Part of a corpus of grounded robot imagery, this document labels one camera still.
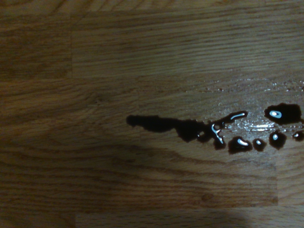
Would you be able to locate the long dark liquid puddle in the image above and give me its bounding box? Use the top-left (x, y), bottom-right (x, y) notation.
top-left (126, 111), bottom-right (248, 151)

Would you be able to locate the small dark liquid drop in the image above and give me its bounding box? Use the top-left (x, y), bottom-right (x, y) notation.
top-left (292, 130), bottom-right (304, 142)
top-left (252, 138), bottom-right (266, 152)

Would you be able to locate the large dark liquid drop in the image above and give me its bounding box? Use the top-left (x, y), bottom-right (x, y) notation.
top-left (264, 103), bottom-right (304, 126)

